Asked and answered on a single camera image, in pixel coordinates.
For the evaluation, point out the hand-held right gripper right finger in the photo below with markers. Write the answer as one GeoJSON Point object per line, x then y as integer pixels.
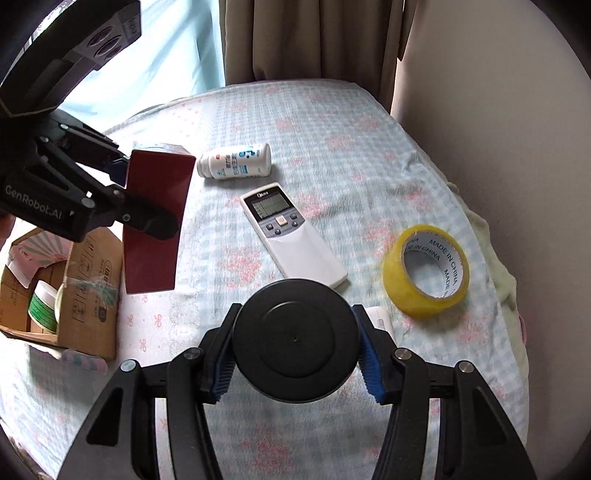
{"type": "Point", "coordinates": [372, 369]}

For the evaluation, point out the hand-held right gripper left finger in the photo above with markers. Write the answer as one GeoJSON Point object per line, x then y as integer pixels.
{"type": "Point", "coordinates": [220, 367]}

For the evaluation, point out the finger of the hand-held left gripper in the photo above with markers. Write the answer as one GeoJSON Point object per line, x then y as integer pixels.
{"type": "Point", "coordinates": [138, 213]}
{"type": "Point", "coordinates": [99, 147]}

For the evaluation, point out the dark red box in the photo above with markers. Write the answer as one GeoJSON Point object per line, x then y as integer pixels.
{"type": "Point", "coordinates": [157, 184]}

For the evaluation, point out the black round disc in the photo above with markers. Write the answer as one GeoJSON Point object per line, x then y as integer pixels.
{"type": "Point", "coordinates": [295, 339]}

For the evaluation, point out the cardboard box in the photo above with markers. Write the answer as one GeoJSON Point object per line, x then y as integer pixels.
{"type": "Point", "coordinates": [90, 295]}

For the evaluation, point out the small white object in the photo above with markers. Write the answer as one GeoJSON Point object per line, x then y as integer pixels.
{"type": "Point", "coordinates": [381, 319]}

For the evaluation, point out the pink striped packet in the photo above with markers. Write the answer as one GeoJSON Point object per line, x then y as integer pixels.
{"type": "Point", "coordinates": [37, 256]}

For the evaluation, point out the white pill bottle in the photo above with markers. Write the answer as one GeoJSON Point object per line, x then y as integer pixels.
{"type": "Point", "coordinates": [235, 161]}

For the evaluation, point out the yellow tape roll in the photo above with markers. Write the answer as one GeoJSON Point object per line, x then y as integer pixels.
{"type": "Point", "coordinates": [425, 272]}

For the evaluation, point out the white jar with green label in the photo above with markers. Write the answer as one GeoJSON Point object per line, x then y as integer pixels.
{"type": "Point", "coordinates": [45, 307]}

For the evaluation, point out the light blue sheer curtain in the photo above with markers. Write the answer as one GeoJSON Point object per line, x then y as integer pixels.
{"type": "Point", "coordinates": [175, 60]}

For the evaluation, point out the pastel patterned packet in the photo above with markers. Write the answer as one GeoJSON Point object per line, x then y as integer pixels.
{"type": "Point", "coordinates": [85, 361]}

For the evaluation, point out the white remote control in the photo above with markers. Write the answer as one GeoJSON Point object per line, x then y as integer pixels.
{"type": "Point", "coordinates": [291, 235]}

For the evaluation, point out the pale yellow cloth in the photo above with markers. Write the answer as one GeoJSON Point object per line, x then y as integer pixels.
{"type": "Point", "coordinates": [501, 286]}

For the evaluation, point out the checked floral blanket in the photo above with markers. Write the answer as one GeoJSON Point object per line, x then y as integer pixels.
{"type": "Point", "coordinates": [323, 138]}

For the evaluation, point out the beige curtain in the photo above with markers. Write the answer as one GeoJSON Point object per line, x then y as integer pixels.
{"type": "Point", "coordinates": [314, 41]}

